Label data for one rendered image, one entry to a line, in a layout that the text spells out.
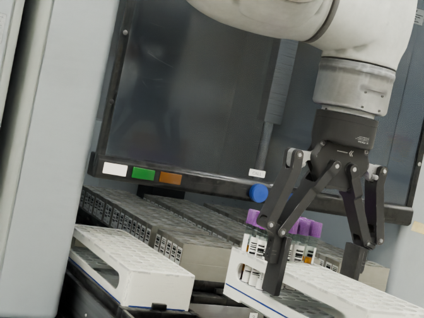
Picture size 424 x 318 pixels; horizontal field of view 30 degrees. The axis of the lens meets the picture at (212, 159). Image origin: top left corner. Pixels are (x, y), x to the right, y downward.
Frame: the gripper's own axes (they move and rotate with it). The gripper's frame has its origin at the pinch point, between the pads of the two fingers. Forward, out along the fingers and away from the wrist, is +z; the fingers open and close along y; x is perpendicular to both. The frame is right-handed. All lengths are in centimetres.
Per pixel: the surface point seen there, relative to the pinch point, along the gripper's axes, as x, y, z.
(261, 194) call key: 30.7, 9.0, -6.1
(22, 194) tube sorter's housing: 34.2, -27.8, -0.2
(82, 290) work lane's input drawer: 28.9, -18.0, 11.6
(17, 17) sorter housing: 34, -33, -25
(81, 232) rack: 40.0, -16.0, 5.3
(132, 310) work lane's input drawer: 15.9, -15.3, 10.1
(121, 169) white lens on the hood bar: 31.5, -14.8, -6.3
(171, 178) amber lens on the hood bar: 31.6, -6.6, -6.1
